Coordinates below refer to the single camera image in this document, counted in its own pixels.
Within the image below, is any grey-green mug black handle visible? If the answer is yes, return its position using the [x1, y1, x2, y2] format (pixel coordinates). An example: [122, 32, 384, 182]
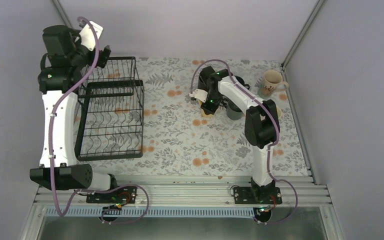
[226, 99, 244, 121]

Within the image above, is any dark green mug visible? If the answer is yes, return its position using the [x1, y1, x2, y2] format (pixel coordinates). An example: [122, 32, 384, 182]
[234, 75, 250, 90]

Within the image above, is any floral cream mug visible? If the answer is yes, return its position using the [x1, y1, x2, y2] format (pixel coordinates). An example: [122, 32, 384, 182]
[257, 69, 289, 97]

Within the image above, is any yellow mug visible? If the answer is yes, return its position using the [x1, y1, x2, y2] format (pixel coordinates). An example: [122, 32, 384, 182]
[200, 107, 217, 118]

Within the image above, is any cream white ribbed mug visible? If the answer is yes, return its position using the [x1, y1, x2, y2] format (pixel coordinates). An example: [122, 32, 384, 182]
[276, 106, 282, 119]

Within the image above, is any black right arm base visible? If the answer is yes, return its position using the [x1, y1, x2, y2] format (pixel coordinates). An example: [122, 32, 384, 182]
[231, 186, 283, 205]

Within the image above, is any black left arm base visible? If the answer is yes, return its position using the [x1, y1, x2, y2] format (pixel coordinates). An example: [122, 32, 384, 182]
[86, 185, 138, 205]

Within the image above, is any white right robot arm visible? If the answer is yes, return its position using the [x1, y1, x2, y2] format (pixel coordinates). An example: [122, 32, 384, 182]
[191, 66, 280, 204]

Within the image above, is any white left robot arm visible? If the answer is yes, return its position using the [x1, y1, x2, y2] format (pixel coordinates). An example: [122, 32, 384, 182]
[29, 22, 120, 203]

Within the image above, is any floral patterned table mat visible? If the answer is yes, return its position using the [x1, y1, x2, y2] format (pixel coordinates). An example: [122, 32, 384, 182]
[61, 56, 312, 177]

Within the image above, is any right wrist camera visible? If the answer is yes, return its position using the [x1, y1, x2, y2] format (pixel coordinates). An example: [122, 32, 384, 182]
[189, 89, 208, 103]

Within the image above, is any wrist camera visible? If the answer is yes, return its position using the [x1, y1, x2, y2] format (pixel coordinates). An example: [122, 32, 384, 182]
[74, 21, 104, 51]
[189, 89, 208, 103]

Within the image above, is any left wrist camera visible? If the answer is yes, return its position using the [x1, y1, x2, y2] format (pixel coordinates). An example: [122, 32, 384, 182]
[74, 21, 104, 51]

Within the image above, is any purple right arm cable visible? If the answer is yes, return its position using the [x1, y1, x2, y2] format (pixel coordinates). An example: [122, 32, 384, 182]
[189, 59, 299, 226]

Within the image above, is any black wire dish rack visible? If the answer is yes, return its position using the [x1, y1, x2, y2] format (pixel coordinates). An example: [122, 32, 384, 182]
[74, 56, 145, 162]

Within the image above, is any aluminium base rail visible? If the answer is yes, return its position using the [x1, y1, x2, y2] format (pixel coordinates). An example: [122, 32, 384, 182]
[32, 174, 333, 208]

